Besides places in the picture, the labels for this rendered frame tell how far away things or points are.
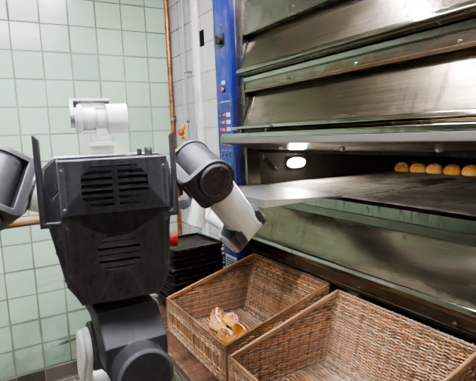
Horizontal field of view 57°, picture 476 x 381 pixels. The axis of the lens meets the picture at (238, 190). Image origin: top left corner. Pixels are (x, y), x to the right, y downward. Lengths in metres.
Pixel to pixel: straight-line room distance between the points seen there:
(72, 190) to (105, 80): 2.02
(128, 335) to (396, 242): 0.91
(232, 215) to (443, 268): 0.64
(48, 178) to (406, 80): 1.04
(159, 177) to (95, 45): 2.05
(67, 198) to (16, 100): 1.93
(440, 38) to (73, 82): 2.03
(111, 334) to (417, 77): 1.08
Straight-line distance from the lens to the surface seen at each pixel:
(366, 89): 1.54
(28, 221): 1.52
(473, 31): 1.33
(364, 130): 1.33
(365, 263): 1.58
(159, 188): 0.85
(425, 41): 1.40
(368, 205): 1.54
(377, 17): 1.52
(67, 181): 0.83
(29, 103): 2.73
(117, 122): 1.01
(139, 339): 0.95
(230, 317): 1.97
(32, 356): 2.98
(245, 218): 1.14
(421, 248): 1.45
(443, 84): 1.36
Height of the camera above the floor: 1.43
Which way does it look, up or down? 7 degrees down
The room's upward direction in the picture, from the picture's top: 2 degrees counter-clockwise
